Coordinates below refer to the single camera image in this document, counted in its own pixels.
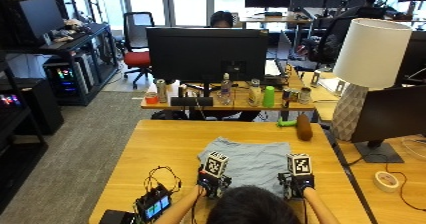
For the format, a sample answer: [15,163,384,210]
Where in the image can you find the person's right hand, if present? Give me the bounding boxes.
[277,172,316,200]

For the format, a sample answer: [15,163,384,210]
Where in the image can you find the person's left hand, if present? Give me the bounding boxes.
[197,169,233,199]

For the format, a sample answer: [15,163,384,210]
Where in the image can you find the left glove marker cube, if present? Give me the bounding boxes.
[203,151,231,178]

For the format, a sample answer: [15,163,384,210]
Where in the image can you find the glove marker cube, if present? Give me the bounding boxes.
[203,151,231,178]
[287,153,313,177]

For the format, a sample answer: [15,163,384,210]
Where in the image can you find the right glove marker cube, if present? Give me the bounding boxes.
[287,153,313,177]

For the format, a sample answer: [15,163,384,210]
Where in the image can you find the light blue cloth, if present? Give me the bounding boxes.
[197,136,293,198]

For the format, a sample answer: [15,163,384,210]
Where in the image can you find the small black device with screen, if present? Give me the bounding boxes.
[133,192,173,223]

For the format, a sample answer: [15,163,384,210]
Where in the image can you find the white tape roll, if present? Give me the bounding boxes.
[373,170,401,194]

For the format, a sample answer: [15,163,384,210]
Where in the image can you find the black box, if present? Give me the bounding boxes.
[97,209,137,224]

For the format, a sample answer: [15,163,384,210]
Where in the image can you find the dark drink can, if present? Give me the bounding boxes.
[281,88,293,109]

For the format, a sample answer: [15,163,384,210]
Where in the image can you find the glass jar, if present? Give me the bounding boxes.
[299,86,313,105]

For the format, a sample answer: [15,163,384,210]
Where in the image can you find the green plastic cup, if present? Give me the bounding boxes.
[261,85,277,109]

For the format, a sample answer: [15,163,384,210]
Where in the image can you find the clear water bottle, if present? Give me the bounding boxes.
[219,72,235,106]

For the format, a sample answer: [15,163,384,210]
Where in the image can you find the cream bottle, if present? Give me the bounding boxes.
[247,78,264,108]

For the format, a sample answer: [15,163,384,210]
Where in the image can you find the red small cup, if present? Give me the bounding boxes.
[144,92,160,105]

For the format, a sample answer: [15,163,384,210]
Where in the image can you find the black monitor on square stand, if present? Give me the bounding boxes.
[350,84,426,164]

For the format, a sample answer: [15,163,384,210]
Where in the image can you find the small black stand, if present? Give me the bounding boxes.
[309,70,322,89]

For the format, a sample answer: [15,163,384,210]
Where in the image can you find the large black monitor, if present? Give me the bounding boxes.
[145,26,271,107]

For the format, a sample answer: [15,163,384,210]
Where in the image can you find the white table lamp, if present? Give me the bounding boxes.
[330,17,414,142]

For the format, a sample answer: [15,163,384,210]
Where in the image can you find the red seat office chair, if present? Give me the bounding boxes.
[121,11,157,90]

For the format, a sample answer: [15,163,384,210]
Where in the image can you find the black office chair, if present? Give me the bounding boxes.
[308,15,362,71]

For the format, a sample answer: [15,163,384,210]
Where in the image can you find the computer tower with coloured lights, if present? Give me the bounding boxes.
[43,57,97,100]

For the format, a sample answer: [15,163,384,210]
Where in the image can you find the black shelf desk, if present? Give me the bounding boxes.
[0,22,120,107]

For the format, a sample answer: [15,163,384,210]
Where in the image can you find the grey clutter pile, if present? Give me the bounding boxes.
[50,18,91,44]

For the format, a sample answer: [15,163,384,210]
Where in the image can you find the black cable loops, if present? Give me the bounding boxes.
[143,165,184,196]

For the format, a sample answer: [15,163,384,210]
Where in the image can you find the brown roller with green handle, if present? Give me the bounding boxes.
[276,113,314,142]

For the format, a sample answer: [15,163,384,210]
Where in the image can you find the thin red cable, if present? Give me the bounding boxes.
[384,163,426,213]

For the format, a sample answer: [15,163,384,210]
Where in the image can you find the black monitor with thick frame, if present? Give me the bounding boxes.
[0,0,70,49]

